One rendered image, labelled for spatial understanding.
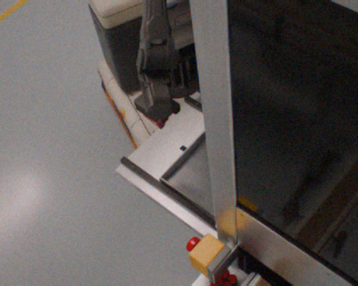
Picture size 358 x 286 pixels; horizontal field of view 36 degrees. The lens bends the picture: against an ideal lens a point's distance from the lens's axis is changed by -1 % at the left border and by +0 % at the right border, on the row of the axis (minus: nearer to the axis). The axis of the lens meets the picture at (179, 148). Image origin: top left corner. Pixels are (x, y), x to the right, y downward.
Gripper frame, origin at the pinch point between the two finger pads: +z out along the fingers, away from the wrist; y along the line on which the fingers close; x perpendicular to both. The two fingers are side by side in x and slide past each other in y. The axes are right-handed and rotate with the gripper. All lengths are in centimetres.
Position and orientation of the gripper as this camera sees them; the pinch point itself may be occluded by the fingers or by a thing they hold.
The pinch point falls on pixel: (161, 125)
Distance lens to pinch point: 141.8
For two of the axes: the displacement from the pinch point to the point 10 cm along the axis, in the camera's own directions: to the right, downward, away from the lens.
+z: 1.0, 5.8, 8.1
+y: 7.4, 5.0, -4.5
